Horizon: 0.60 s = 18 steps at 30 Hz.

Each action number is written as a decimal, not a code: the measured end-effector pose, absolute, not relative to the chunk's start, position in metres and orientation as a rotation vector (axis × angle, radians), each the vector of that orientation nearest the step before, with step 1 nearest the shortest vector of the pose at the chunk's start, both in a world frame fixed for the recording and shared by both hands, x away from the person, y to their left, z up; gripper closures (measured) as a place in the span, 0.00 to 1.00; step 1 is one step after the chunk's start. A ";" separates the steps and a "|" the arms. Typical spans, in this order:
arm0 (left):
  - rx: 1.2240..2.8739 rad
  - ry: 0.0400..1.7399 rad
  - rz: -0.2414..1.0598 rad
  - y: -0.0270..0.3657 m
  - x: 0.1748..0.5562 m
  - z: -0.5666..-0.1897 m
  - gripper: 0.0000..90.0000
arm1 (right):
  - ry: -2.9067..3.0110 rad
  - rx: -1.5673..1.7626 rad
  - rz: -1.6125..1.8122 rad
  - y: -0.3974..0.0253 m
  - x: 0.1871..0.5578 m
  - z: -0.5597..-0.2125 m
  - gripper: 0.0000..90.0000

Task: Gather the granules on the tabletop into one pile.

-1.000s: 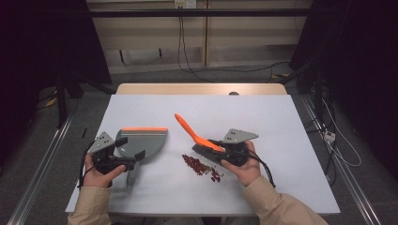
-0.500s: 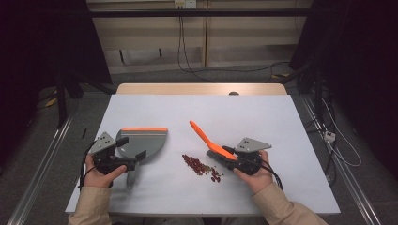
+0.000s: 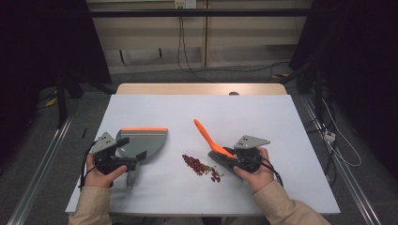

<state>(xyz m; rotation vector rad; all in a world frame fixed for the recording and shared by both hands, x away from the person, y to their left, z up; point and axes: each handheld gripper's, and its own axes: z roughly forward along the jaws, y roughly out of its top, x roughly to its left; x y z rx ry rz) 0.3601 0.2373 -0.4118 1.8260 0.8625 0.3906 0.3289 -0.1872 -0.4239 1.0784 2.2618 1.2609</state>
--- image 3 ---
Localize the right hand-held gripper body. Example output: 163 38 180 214
233 134 271 173

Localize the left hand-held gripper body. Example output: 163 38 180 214
90 131 138 175

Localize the white power plug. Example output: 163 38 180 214
323 130 337 144

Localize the white cable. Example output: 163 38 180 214
321 97 363 168

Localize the black metal stand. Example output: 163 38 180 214
54 71 84 129

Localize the grey dustpan with orange edge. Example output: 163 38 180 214
115 127 169 190

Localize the person's left hand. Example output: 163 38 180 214
84 154 129 189

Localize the white wall socket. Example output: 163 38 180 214
174 0 197 9

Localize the aluminium floor rail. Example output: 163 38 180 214
301 95 383 225
6 113 74 225

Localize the hand-held gripper black cable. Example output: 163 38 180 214
79 140 98 190
259 156 284 188

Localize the right hand-held gripper black cable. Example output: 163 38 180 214
259 156 284 188

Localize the black horizontal bar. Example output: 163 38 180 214
88 8 314 18

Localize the black curtain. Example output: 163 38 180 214
0 0 112 167
289 0 398 181

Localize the person's right hand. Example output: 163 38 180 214
234 147 276 193

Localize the orange brush with grey bristles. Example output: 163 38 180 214
192 118 243 179

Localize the wooden table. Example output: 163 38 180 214
115 82 288 96

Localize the bundle of black floor cables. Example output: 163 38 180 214
304 93 339 187

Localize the white table board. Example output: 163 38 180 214
65 94 342 218

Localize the black hanging cable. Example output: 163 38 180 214
176 16 217 84
181 16 291 74

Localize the scatter of red and green beans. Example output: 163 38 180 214
181 154 224 183

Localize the left hand-held gripper black cable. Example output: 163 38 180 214
79 140 98 190

